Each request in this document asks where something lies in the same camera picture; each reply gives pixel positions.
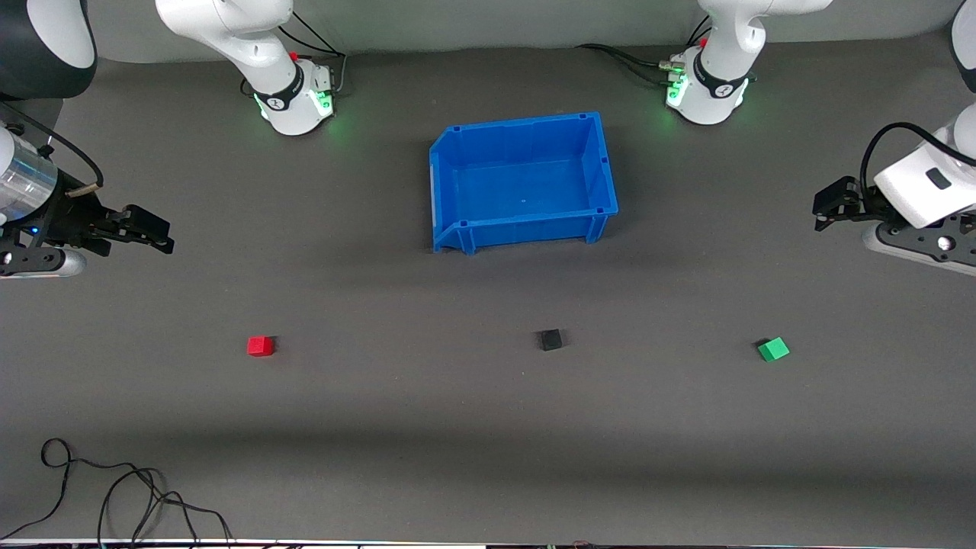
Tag black left arm base cables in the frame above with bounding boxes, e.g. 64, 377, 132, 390
576, 15, 714, 86

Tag blue plastic storage bin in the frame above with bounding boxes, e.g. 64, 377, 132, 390
429, 111, 619, 255

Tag black arm base cables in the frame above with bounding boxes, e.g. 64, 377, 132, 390
240, 11, 348, 97
576, 15, 714, 86

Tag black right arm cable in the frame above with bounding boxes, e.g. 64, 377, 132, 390
0, 103, 104, 197

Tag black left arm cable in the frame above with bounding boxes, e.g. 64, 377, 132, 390
860, 122, 976, 203

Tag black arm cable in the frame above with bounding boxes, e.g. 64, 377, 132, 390
860, 122, 976, 203
0, 103, 104, 197

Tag loose thin black cable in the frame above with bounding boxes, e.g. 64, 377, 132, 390
0, 438, 233, 547

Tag black right arm base cables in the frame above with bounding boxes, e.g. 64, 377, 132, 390
240, 11, 348, 97

